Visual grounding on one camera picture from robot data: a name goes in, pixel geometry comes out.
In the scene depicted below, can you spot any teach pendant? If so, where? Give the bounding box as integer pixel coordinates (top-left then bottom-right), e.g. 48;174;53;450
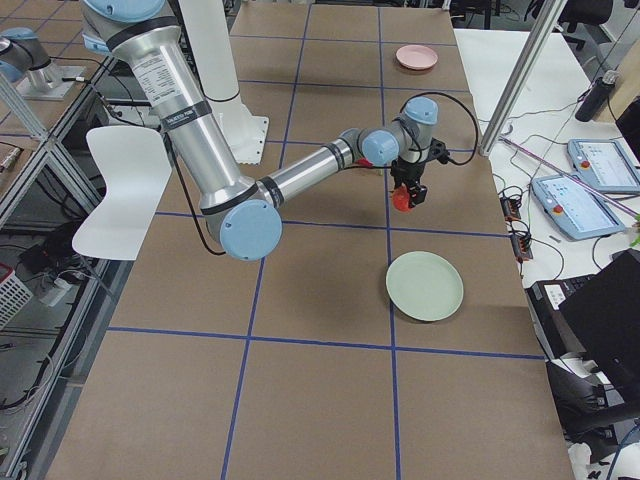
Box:
531;175;625;240
567;139;639;194

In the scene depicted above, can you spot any white wire basket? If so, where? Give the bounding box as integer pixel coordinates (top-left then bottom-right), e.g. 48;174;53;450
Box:
0;263;33;329

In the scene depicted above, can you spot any black water bottle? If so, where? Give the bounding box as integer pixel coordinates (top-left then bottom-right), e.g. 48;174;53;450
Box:
574;70;620;122

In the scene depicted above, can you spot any black office chair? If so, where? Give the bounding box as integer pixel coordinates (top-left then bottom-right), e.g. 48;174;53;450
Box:
527;249;639;460

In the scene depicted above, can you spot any pink plate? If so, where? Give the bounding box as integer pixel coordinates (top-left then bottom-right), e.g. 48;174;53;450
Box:
395;44;439;71

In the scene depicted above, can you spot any far teach pendant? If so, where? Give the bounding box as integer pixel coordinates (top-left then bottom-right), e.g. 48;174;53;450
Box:
567;139;639;194

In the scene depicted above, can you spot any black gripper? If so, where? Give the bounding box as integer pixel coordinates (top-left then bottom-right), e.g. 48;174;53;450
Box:
391;158;428;208

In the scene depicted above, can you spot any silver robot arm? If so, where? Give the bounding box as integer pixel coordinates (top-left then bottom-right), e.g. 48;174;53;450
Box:
81;1;445;261
1;27;85;101

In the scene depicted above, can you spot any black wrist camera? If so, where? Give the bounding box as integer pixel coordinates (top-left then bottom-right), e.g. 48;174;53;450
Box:
426;138;453;165

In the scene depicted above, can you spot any red pomegranate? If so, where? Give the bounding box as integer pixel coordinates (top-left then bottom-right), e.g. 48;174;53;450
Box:
391;185;412;212

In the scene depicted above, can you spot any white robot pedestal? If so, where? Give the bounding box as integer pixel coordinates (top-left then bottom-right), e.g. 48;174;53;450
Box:
179;0;269;165

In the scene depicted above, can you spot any aluminium frame post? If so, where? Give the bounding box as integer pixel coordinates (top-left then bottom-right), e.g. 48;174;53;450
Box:
480;0;567;156

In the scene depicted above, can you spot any white chair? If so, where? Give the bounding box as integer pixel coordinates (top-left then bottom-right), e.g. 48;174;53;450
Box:
72;126;172;261

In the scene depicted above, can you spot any near teach pendant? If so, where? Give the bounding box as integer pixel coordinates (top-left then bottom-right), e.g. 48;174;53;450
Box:
531;175;625;240

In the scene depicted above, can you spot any green plate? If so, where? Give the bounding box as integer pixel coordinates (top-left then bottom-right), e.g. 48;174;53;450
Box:
385;251;464;322

